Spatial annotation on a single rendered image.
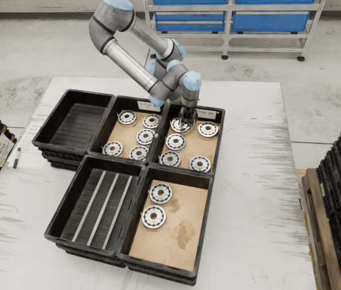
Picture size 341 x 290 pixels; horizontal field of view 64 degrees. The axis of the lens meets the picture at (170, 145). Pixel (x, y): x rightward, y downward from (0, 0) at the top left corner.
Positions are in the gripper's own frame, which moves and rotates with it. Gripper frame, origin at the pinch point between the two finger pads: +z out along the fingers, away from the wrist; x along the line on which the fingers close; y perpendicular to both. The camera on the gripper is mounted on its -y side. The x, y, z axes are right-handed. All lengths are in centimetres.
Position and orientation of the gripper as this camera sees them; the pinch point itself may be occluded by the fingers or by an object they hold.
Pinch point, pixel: (186, 126)
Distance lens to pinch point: 142.4
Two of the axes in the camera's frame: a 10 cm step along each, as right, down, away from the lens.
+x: 9.7, 2.2, -1.1
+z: -0.4, 5.7, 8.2
